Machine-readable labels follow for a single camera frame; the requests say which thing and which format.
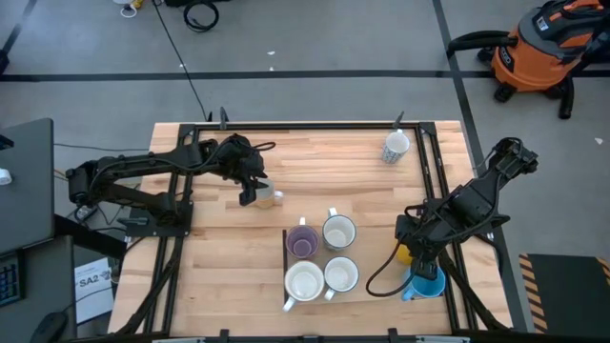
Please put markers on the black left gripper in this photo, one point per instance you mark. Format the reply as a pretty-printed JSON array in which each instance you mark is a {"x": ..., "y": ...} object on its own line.
[{"x": 240, "y": 159}]

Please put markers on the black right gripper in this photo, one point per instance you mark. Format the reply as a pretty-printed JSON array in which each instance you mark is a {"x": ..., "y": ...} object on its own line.
[{"x": 421, "y": 233}]

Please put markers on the yellow dotted white mug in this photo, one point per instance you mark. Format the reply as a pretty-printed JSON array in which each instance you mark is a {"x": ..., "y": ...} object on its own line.
[{"x": 269, "y": 196}]

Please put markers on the yellow orange mug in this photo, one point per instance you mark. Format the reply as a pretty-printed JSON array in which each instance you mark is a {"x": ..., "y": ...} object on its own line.
[{"x": 403, "y": 256}]

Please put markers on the light blue mug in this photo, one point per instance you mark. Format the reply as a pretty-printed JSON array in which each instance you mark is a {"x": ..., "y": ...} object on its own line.
[{"x": 431, "y": 288}]

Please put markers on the purple mug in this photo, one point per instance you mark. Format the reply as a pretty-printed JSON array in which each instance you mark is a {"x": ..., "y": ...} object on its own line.
[{"x": 301, "y": 244}]

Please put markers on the navy white floral mug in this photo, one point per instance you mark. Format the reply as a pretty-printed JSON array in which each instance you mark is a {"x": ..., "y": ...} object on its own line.
[
  {"x": 341, "y": 275},
  {"x": 339, "y": 233}
]

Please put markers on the grey green mug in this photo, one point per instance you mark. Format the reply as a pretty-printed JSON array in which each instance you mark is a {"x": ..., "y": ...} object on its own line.
[{"x": 304, "y": 281}]

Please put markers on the blue geometric pattern mug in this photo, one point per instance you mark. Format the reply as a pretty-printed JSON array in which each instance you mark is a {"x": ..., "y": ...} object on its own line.
[{"x": 396, "y": 143}]

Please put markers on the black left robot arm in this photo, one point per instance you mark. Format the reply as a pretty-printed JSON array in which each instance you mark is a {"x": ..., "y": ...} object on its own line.
[{"x": 143, "y": 162}]

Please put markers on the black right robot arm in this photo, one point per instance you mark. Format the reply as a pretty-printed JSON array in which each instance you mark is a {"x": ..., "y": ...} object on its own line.
[{"x": 476, "y": 200}]

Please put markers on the wooden riser shelf black legs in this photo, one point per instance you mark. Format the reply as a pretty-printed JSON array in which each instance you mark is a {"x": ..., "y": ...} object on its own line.
[{"x": 369, "y": 243}]

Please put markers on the black yellow hazard mat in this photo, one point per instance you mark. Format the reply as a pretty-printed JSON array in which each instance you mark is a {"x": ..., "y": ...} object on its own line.
[{"x": 567, "y": 295}]

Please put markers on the black power adapter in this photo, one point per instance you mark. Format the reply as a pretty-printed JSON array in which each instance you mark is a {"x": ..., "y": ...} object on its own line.
[{"x": 86, "y": 213}]

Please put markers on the white printed paper sheet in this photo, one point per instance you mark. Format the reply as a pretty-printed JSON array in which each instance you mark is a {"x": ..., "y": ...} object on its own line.
[{"x": 93, "y": 295}]

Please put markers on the orange shop vacuum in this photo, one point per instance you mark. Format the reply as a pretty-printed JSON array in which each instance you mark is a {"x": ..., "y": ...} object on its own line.
[{"x": 534, "y": 62}]

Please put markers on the black office chair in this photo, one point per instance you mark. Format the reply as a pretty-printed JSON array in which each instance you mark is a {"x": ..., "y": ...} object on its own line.
[{"x": 47, "y": 328}]

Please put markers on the small white device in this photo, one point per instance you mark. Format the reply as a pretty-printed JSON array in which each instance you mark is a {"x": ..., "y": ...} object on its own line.
[{"x": 4, "y": 176}]

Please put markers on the small black desk item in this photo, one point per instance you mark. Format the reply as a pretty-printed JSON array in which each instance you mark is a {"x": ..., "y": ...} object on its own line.
[{"x": 5, "y": 142}]

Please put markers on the black backlit keyboard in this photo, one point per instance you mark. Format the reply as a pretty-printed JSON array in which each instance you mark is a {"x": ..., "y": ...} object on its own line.
[{"x": 9, "y": 281}]

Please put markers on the black aluminium table frame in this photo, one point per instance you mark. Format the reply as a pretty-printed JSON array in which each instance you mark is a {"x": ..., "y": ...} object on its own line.
[{"x": 310, "y": 127}]

